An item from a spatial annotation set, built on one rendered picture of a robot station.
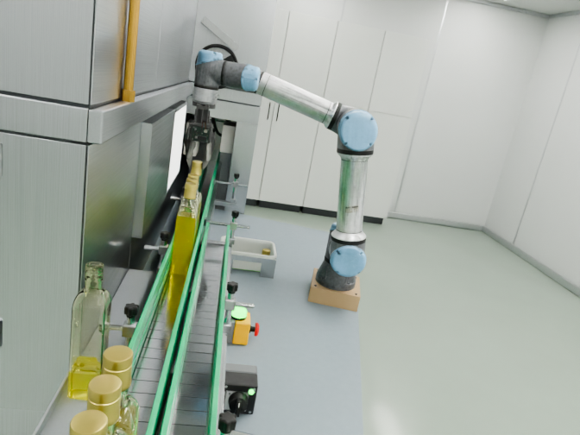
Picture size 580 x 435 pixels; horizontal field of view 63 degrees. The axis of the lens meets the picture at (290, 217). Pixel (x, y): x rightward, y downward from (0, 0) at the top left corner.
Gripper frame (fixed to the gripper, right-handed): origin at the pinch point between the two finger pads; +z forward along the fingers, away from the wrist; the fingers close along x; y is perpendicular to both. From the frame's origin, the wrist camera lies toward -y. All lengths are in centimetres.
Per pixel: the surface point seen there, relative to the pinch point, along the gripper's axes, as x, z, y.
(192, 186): 0.5, 2.9, 19.0
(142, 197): -12.8, 7.8, 20.0
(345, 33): 113, -85, -370
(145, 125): -13.8, -12.7, 19.9
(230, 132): 9, 2, -105
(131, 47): -13, -32, 46
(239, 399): 19, 37, 66
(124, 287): -13.3, 30.5, 32.7
